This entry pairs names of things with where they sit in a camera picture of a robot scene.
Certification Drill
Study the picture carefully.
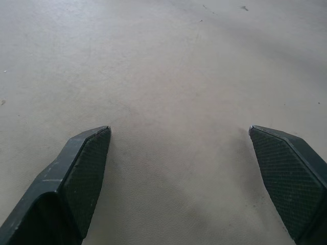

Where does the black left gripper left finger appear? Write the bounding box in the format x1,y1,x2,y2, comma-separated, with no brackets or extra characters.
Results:
0,125,112,245

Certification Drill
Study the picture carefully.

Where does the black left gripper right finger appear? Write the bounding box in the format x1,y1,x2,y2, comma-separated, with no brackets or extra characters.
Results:
249,125,327,245

